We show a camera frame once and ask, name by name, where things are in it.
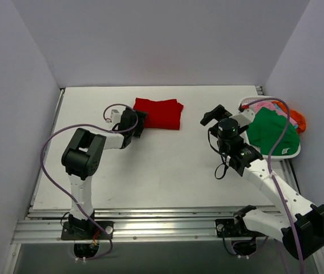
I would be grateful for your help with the orange t-shirt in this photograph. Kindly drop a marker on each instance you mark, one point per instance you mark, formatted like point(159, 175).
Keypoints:
point(297, 116)

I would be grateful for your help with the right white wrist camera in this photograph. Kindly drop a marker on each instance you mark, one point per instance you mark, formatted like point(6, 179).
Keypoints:
point(245, 116)

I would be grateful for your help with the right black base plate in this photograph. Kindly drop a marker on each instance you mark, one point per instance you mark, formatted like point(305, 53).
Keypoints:
point(227, 228)

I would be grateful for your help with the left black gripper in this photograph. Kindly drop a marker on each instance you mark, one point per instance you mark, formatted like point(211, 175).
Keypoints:
point(139, 123)

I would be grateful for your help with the pink t-shirt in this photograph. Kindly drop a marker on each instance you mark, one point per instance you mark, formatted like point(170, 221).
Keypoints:
point(264, 104)

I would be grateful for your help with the white laundry basket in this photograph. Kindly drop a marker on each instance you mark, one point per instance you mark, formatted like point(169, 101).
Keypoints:
point(250, 101)

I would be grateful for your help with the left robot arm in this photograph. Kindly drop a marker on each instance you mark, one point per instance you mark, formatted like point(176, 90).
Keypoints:
point(82, 156)

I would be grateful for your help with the green t-shirt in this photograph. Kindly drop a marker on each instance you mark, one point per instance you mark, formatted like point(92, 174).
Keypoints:
point(265, 130)

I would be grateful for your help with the light blue t-shirt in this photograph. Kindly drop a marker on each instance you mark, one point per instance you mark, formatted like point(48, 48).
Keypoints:
point(281, 112)

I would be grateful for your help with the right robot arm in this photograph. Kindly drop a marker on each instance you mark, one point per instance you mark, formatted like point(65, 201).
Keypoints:
point(301, 229)

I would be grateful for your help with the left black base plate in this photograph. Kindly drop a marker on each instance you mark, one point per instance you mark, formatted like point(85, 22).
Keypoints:
point(70, 232)

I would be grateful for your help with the red t-shirt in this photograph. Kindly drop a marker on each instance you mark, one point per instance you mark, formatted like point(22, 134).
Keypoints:
point(162, 115)

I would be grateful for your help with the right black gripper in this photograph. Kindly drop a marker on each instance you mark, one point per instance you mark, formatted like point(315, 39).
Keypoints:
point(215, 115)

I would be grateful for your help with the aluminium rail frame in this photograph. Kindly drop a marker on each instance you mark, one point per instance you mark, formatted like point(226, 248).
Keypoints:
point(162, 188)

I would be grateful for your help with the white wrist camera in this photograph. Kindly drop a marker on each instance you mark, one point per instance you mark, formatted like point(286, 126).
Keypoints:
point(245, 116)
point(115, 117)

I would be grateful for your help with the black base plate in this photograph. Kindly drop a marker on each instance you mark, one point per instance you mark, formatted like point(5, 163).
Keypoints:
point(227, 228)
point(70, 232)

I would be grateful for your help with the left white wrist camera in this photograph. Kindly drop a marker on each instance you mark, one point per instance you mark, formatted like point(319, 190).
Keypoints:
point(115, 117)

